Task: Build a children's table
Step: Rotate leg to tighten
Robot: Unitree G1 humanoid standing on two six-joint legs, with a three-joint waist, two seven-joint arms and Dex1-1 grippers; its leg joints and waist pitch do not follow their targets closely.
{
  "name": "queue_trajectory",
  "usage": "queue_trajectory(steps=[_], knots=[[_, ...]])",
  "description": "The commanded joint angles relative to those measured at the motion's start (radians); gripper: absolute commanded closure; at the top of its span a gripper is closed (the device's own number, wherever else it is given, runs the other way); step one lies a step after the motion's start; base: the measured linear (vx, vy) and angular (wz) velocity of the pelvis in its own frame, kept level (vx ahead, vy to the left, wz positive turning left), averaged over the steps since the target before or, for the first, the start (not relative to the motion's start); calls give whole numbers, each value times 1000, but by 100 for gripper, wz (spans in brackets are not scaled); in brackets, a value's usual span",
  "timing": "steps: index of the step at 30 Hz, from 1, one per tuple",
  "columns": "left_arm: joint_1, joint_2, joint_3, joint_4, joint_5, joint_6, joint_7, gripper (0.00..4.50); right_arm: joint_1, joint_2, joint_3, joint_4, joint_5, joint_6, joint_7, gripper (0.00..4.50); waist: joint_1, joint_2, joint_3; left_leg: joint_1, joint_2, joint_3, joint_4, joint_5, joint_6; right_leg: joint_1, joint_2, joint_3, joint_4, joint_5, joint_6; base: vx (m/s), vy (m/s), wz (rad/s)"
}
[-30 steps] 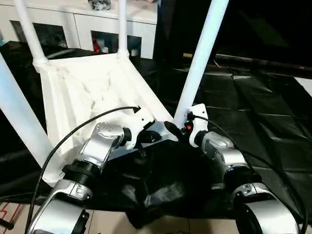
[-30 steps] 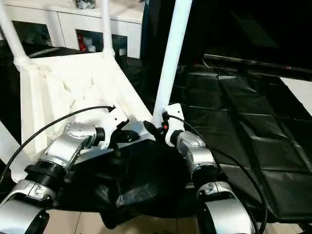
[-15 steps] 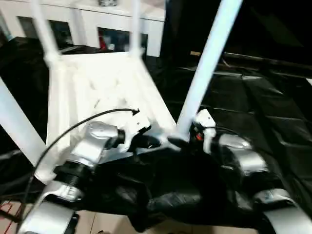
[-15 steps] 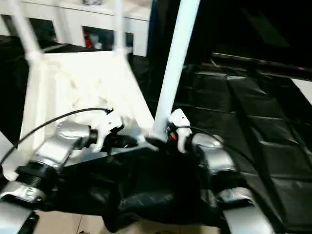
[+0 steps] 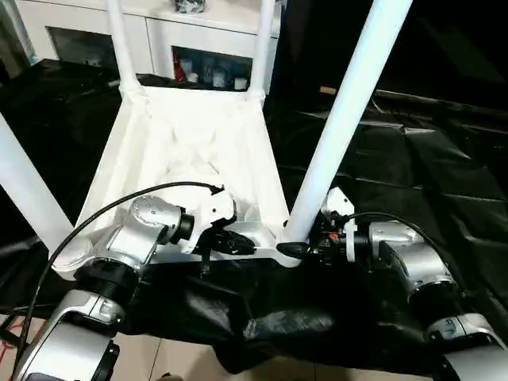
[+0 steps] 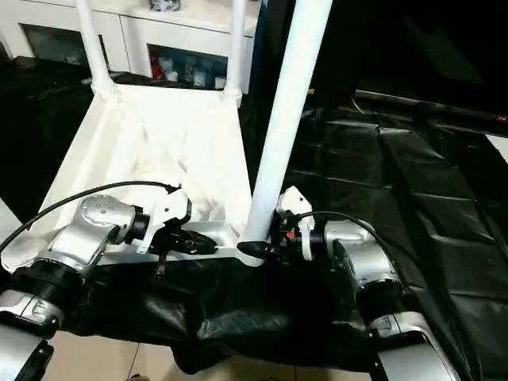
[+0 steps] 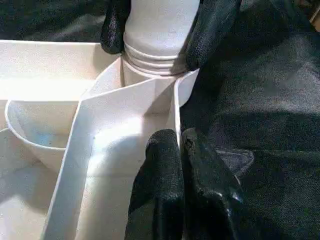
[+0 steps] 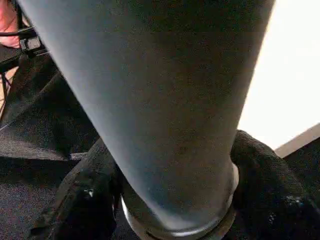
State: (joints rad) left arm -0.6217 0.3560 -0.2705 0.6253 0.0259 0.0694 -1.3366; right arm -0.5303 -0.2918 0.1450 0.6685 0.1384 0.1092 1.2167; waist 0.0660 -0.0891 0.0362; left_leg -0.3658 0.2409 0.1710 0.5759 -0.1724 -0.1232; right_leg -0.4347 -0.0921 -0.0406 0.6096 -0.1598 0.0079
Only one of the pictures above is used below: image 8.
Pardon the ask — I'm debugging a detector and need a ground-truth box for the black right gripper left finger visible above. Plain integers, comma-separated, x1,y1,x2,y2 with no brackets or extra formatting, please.
29,138,124,240

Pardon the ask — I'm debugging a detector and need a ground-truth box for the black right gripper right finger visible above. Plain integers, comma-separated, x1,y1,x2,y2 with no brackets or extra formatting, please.
229,129,320,240

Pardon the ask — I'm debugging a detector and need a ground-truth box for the white plastic table top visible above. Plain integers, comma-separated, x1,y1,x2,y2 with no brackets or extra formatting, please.
236,0,320,159

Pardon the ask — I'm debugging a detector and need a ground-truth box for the white plastic table leg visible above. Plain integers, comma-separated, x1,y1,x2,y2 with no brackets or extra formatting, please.
14,0,278,240

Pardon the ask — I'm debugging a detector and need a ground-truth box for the black mat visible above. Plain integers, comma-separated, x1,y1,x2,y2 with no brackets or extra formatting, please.
0,49,121,240

